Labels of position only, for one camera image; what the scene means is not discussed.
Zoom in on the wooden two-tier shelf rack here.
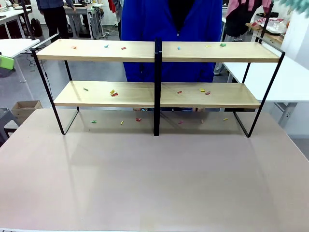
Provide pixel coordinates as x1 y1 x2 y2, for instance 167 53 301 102
30 33 286 138

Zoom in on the light wooden shelf board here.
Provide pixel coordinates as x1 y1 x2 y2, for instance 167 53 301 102
36 38 281 63
53 80 261 109

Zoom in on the person in blue jacket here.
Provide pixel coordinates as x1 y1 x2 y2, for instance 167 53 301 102
120 0 223 113

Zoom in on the person with red scarf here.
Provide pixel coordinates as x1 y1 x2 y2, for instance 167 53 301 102
107 0 124 41

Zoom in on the grey background desk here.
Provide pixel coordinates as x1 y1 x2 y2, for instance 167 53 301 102
63 4 104 40

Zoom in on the brown cardboard box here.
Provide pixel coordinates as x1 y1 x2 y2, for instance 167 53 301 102
11 100 43 125

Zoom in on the person in pink and black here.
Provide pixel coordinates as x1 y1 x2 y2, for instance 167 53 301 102
225 0 272 37

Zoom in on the large white table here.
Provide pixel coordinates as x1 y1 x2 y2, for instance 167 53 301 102
221 57 309 129

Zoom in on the person in black clothes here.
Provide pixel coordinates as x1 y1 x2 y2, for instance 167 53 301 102
36 0 77 42

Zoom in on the black stand pole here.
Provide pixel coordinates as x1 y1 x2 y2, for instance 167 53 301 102
20 0 36 41
257 0 275 44

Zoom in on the wooden workbench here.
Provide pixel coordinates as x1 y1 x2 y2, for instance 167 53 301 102
245 22 287 48

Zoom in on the black backpack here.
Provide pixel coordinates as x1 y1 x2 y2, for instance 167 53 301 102
30 18 43 37

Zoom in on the grey stool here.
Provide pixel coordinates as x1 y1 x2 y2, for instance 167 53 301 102
0 107 20 147

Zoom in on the white side table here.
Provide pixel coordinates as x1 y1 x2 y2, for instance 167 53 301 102
0 38 41 83

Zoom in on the bright green object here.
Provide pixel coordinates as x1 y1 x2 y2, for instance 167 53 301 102
0 55 15 71

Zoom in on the white panel board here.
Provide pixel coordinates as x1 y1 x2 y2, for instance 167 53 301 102
281 9 309 64

